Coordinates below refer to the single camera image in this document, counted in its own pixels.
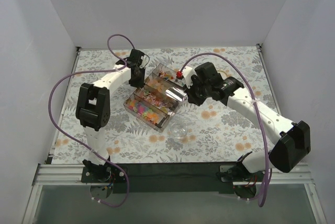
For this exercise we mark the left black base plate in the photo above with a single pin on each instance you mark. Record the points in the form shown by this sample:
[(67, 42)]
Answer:
[(115, 175)]

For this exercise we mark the floral patterned table mat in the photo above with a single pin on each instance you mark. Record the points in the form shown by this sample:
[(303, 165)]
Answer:
[(215, 132)]

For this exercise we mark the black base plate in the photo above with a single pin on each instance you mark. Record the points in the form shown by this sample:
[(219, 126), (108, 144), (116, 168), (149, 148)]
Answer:
[(234, 173), (115, 175)]

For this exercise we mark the silver metal scoop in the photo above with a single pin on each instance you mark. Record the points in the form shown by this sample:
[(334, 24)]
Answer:
[(176, 94)]

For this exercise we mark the round wooden jar lid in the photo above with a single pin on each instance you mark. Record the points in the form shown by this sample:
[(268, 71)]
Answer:
[(223, 74)]

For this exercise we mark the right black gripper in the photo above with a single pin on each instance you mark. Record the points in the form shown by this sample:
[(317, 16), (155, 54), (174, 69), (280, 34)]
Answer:
[(193, 93)]

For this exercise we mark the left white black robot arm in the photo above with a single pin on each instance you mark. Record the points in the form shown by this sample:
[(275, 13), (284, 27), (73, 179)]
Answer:
[(93, 108)]

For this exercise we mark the clear compartment candy box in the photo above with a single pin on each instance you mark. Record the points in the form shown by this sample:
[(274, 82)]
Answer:
[(151, 103)]

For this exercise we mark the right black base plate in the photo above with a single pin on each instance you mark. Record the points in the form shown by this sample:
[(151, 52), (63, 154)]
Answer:
[(234, 173)]

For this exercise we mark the aluminium frame rail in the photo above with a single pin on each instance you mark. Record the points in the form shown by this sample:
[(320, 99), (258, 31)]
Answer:
[(70, 174)]

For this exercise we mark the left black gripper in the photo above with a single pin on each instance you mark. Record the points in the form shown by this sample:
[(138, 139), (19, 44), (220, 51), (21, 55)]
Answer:
[(136, 76)]

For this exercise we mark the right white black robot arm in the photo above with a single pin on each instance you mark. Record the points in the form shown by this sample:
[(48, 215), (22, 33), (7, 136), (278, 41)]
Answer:
[(291, 140)]

